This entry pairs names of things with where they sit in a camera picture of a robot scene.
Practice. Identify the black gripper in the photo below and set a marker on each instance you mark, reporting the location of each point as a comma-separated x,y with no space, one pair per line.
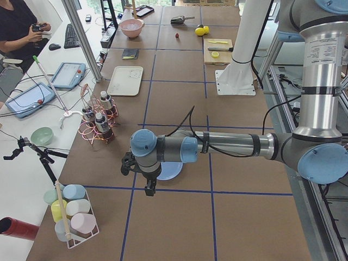
149,178

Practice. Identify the blue round plate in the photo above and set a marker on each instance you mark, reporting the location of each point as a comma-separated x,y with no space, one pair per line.
169,170

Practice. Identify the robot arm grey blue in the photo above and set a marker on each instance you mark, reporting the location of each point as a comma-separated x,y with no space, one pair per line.
313,148

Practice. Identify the pink cup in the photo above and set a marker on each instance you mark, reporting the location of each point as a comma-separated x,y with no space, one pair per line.
83,222

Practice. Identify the white cup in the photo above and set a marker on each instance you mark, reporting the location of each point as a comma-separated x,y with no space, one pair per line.
77,206

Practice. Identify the light blue cup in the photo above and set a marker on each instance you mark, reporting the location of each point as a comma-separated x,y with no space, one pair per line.
74,192

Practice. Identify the front dark drink bottle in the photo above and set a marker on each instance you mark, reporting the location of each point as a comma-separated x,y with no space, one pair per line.
103,127

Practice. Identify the dark drink bottle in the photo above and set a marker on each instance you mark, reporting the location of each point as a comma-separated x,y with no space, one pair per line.
89,115
107,103
103,127

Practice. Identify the pale blue bottom cup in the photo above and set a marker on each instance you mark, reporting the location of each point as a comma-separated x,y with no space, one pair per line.
60,231

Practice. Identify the yellow cup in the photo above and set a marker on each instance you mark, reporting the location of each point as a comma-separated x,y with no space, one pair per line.
56,211

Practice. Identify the back dark drink bottle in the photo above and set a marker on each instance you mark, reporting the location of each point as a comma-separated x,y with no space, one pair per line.
107,103

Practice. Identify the left dark drink bottle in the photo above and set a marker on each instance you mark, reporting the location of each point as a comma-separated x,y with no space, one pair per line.
89,115

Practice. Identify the mint green cup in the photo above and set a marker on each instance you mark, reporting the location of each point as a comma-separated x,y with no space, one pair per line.
50,196

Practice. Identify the cream bear tray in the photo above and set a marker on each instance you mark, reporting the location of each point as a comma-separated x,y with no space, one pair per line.
125,81

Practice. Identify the white reacher grabber stick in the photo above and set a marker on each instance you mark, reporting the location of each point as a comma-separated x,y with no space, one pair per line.
67,113

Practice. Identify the black mini tripod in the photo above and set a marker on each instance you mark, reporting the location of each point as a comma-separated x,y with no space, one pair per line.
43,155

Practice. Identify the mint green bowl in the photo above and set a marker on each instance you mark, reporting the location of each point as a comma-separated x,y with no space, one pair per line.
42,136

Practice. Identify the grey folded cloth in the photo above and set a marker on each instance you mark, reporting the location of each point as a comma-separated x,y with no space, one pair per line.
130,54

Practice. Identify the far blue teach pendant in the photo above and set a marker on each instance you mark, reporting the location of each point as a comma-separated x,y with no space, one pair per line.
68,75

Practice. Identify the blue teach pendant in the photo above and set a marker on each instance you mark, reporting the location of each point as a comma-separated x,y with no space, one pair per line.
68,75
30,100

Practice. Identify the red cylinder tube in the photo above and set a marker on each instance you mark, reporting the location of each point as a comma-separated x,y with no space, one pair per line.
18,229

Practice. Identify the half lemon slice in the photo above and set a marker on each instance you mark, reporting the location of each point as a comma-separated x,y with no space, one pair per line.
215,54

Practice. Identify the wooden cutting board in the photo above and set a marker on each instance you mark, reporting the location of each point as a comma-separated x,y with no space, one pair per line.
224,58

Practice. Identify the near blue teach pendant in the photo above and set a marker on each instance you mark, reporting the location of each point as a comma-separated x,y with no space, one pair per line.
30,100

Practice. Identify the pink bowl with ice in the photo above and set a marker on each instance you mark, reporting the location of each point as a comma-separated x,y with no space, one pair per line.
132,27

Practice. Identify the yellow plastic knife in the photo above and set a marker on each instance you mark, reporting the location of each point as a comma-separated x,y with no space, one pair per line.
214,42

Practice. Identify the yellow whole lemon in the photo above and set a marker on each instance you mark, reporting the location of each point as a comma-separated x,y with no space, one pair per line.
200,31

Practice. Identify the black keyboard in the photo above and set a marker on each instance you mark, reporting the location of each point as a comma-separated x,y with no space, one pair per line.
71,40

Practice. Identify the grey metal scoop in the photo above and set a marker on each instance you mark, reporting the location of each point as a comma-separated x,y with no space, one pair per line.
179,20

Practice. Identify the black computer mouse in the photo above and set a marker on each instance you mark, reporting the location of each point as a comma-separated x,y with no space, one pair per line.
53,47

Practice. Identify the wooden paper towel stand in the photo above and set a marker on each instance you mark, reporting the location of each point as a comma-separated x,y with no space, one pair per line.
129,10

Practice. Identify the purple cased tablet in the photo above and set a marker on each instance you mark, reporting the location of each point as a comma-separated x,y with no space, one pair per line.
143,11

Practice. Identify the seated person black shirt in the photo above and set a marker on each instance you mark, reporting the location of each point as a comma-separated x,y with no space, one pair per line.
21,33

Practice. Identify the copper wire bottle rack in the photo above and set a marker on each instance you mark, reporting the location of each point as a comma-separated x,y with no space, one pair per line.
87,132

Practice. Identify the wooden rack handle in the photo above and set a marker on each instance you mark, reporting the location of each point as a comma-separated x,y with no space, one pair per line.
63,212

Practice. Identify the white wire cup rack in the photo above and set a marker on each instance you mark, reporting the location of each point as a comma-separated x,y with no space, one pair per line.
77,237

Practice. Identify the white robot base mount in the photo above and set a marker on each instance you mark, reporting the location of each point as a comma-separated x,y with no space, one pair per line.
237,78

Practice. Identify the aluminium frame post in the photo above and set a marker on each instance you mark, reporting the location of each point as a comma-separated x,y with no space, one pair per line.
85,46

